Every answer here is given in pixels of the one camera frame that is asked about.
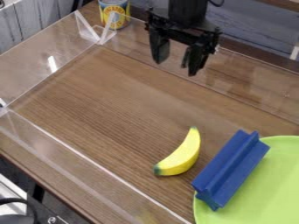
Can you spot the yellow toy banana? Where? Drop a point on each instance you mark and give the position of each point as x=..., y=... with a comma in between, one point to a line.
x=181, y=159

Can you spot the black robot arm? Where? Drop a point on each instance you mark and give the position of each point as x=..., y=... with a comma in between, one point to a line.
x=217, y=2

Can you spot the clear acrylic barrier wall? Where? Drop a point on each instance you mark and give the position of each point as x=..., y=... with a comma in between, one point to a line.
x=92, y=114

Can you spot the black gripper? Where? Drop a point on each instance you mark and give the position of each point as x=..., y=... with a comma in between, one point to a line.
x=181, y=22

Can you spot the green plate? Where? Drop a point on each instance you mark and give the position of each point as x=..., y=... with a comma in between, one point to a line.
x=267, y=199

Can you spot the yellow labelled tin can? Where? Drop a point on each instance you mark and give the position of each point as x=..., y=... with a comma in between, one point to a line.
x=113, y=12

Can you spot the blue plastic block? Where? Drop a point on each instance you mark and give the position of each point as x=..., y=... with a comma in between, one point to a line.
x=225, y=172

